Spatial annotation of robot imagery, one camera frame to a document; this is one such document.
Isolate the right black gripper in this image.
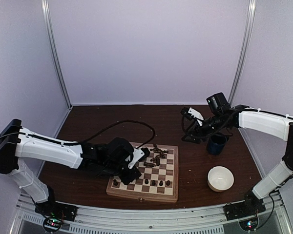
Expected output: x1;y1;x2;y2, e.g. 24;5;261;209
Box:
182;113;227;144

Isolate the wooden chess board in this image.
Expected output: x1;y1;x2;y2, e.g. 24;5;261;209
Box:
106;144;179;203

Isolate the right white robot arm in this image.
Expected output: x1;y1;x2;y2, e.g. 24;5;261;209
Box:
181;93;293;215

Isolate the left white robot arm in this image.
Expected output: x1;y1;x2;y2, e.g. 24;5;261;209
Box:
0;119;149;216

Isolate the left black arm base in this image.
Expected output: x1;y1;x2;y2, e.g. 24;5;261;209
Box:
32;192;78;234

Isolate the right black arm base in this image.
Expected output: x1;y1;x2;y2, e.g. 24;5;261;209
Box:
223;191;266;232

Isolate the pile of dark chess pieces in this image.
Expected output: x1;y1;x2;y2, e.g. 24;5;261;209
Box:
144;144;168;168

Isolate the dark blue mug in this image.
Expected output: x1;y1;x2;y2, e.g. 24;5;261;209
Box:
206;134;230;156

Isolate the white bowl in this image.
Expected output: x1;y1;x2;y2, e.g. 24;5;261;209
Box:
207;166;234;193

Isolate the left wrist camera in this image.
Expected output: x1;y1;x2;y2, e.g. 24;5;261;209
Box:
127;147;150;169

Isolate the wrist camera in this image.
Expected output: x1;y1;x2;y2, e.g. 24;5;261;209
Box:
127;147;150;169
181;107;204;126

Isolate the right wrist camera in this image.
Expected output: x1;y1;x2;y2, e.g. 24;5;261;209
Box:
181;107;204;126

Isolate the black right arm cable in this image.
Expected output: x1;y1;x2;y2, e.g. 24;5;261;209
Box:
182;114;232;142

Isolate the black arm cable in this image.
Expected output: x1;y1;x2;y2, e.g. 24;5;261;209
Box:
0;120;156;149
182;114;232;142

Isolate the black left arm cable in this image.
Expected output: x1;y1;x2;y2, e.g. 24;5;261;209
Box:
0;120;156;149

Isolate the front aluminium rail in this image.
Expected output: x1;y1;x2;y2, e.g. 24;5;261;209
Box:
14;202;291;234

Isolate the right aluminium frame post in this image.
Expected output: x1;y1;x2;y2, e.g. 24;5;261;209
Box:
229;0;256;104

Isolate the aluminium frame post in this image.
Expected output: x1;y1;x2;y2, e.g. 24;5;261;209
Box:
229;0;256;104
41;0;72;109

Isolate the left aluminium frame post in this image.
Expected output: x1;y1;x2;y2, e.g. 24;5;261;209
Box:
41;0;72;109

